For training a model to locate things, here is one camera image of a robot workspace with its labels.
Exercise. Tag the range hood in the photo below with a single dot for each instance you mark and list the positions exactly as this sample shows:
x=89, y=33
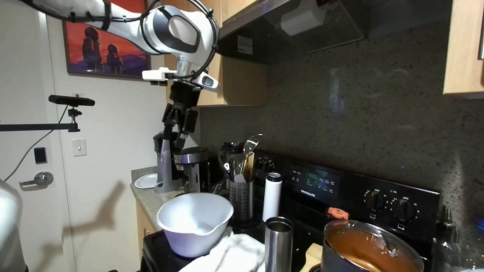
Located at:
x=287, y=30

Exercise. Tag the silver flask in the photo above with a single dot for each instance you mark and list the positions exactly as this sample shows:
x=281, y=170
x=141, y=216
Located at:
x=278, y=245

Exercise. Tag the wooden wall cabinet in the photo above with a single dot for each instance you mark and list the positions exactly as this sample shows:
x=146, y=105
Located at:
x=238, y=79
x=463, y=45

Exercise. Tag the black door keypad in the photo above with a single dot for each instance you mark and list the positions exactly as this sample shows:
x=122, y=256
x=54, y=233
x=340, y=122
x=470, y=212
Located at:
x=40, y=155

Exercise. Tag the black stove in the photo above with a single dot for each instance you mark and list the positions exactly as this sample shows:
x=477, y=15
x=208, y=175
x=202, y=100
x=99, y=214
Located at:
x=340, y=196

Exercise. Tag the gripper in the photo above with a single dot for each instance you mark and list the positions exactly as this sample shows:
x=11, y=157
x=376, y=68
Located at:
x=184, y=94

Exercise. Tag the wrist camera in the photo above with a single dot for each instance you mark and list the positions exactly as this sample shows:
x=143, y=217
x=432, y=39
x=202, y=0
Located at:
x=157, y=74

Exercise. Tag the silver coffee grinder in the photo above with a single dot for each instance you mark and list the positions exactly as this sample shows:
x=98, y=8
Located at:
x=165, y=170

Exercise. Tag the glass bottle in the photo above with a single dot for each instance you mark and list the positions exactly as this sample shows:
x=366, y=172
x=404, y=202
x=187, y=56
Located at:
x=446, y=241

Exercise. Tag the black blender jar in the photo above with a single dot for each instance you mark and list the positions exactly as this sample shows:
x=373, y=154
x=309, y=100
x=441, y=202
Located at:
x=231, y=151

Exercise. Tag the steel coffee maker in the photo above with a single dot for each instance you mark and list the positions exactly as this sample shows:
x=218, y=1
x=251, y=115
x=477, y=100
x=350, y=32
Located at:
x=194, y=166

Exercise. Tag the white light switch plate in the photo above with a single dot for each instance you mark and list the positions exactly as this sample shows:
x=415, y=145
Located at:
x=79, y=147

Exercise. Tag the white flask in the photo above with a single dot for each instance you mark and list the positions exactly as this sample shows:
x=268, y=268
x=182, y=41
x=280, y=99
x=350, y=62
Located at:
x=272, y=196

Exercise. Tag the stove knob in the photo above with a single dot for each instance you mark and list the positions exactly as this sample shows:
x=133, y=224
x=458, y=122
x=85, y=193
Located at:
x=404, y=209
x=265, y=165
x=375, y=200

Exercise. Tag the perforated steel utensil holder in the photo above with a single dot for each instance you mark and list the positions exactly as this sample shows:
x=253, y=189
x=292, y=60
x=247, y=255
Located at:
x=241, y=200

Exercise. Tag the camera on mount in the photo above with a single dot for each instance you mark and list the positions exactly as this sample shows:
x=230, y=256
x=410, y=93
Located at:
x=72, y=101

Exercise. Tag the white mixing bowl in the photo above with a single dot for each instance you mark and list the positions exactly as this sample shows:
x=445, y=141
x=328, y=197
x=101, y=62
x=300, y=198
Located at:
x=193, y=226

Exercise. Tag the orange pot lid knob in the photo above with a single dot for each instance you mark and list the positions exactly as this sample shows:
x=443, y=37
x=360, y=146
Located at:
x=337, y=213

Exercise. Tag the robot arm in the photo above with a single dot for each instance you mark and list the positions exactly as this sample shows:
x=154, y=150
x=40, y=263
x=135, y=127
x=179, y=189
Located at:
x=177, y=34

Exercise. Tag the grey pot with brown sauce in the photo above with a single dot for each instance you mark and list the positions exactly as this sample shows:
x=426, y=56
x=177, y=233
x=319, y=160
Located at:
x=363, y=249

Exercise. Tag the bundle of kitchen utensils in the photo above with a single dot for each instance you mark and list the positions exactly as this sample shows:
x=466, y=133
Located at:
x=247, y=158

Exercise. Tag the white cloth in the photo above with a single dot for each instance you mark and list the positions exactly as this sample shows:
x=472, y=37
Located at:
x=230, y=255

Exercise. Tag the framed orange poster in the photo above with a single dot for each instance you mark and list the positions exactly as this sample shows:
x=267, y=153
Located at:
x=102, y=45

